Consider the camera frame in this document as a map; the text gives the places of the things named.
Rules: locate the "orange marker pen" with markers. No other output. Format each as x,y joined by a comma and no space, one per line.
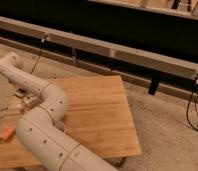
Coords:
7,134

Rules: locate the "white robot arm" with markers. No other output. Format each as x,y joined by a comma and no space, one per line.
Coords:
37,130

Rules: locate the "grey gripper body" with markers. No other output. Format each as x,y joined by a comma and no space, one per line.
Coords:
28,98

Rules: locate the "wooden board table top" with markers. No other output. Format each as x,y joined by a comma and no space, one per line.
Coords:
99,117

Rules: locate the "grey metal rail frame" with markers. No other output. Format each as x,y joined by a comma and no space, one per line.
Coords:
135,56

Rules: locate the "black bracket on rail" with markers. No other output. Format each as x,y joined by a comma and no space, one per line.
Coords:
153,86

